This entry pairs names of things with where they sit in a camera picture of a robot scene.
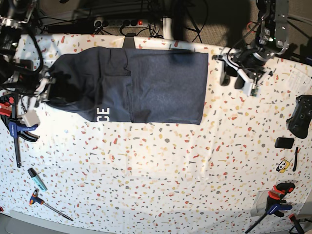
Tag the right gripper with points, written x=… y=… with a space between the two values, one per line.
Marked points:
x=42 y=91

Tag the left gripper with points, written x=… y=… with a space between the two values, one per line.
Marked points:
x=247 y=64

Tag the blue grey T-shirt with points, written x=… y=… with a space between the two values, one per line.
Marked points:
x=131 y=85

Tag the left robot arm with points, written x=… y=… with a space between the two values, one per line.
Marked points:
x=268 y=38

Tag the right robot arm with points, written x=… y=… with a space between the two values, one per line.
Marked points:
x=17 y=76

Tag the blue black bar clamp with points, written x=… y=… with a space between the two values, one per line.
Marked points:
x=9 y=116
x=275 y=202

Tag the white paper sheet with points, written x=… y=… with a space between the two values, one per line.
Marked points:
x=299 y=83

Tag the black game controller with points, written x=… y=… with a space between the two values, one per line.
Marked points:
x=298 y=123

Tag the small black rectangular case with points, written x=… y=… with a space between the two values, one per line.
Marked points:
x=284 y=143

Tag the white power strip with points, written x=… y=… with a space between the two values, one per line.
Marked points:
x=116 y=23

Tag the white metal table leg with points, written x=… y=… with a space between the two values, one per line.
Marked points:
x=167 y=28

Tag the teal highlighter marker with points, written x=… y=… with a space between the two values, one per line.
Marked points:
x=36 y=178

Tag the yellow cartoon face sticker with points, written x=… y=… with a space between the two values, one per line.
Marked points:
x=283 y=165

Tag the thin black pen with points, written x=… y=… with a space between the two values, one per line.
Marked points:
x=295 y=159

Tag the clear plastic bag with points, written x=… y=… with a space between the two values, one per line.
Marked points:
x=259 y=204

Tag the red black clamp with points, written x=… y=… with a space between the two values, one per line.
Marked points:
x=296 y=229

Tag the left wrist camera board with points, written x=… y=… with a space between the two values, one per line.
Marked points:
x=251 y=89

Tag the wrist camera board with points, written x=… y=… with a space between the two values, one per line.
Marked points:
x=30 y=118
x=251 y=89

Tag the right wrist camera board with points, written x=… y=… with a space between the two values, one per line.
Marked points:
x=30 y=118

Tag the black table clamp bracket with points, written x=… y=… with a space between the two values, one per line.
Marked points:
x=129 y=41

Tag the orange handled T-handle screwdriver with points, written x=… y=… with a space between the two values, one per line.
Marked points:
x=35 y=199

